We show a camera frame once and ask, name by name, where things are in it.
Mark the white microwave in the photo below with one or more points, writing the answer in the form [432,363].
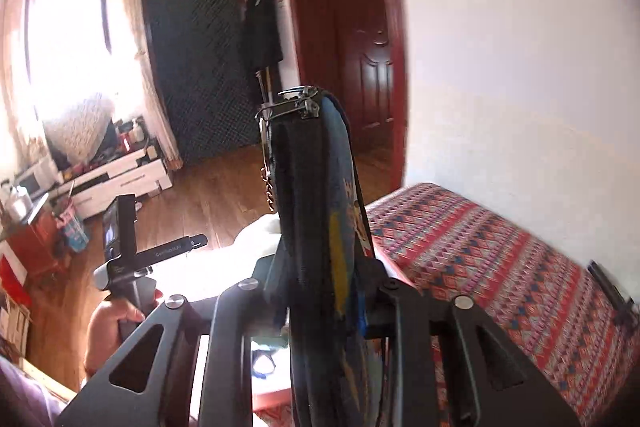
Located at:
[37,177]

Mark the white low cabinet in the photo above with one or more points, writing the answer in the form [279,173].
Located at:
[125,177]

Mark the red patterned woven blanket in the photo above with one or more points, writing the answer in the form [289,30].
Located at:
[475,247]

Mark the hanging black coat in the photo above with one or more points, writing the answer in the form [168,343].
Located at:
[262,32]

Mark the white bottle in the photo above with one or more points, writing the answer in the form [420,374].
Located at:
[137,132]

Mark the dark red wooden door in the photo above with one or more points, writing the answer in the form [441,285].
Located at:
[365,57]

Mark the silver pot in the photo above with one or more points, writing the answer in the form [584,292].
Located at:
[17,207]

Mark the dark mesh screen door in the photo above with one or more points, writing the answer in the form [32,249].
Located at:
[200,57]

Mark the blue printed cup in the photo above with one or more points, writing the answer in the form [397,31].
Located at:
[76,234]

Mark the person's left hand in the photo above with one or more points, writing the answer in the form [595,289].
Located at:
[102,332]

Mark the dark zip pouch blue yellow print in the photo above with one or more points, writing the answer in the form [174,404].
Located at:
[310,207]

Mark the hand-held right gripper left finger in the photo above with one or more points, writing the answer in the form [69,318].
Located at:
[272,297]

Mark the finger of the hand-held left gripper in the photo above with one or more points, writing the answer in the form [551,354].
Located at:
[170,249]

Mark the black metal rod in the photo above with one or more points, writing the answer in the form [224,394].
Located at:
[612,292]

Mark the cream lace curtain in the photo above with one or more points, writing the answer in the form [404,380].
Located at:
[150,107]

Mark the person's purple trouser leg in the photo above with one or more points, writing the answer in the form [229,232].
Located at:
[20,397]

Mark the white cardboard box red rim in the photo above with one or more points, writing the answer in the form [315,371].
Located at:
[220,267]

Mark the red cabinet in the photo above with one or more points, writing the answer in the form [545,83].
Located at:
[30,247]

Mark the white lace cover cloth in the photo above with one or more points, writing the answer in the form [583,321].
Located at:
[75,127]

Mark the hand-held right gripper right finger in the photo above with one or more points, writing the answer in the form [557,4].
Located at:
[375,312]

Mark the bright window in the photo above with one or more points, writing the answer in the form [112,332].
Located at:
[65,32]

